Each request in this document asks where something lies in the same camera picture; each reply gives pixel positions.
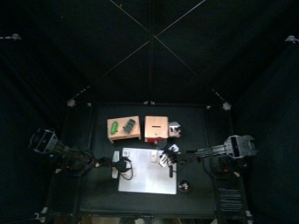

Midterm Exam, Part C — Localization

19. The green toy vegetable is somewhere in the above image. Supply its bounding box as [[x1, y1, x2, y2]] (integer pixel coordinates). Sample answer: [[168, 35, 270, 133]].
[[110, 121, 120, 135]]

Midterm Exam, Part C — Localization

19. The small wooden toy shelf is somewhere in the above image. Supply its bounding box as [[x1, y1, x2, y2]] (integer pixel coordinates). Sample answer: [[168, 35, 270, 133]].
[[107, 115, 143, 144]]

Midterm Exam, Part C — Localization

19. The small black round cup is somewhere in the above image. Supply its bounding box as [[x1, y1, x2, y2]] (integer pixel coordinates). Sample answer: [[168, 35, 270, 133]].
[[178, 178, 192, 193]]

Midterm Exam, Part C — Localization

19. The white cutting board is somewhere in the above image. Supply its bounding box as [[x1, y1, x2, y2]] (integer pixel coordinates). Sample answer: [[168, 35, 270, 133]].
[[116, 147, 179, 195]]

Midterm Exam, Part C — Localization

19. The dark striped sushi roll toy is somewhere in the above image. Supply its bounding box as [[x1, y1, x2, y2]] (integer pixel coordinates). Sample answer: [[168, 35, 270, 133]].
[[123, 118, 138, 135]]

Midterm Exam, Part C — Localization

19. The metal frame pole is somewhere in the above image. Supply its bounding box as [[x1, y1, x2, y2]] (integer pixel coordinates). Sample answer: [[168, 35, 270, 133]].
[[146, 0, 155, 105]]

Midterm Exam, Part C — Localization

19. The wooden box with red face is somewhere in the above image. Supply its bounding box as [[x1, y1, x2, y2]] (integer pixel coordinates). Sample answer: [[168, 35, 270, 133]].
[[144, 115, 171, 144]]

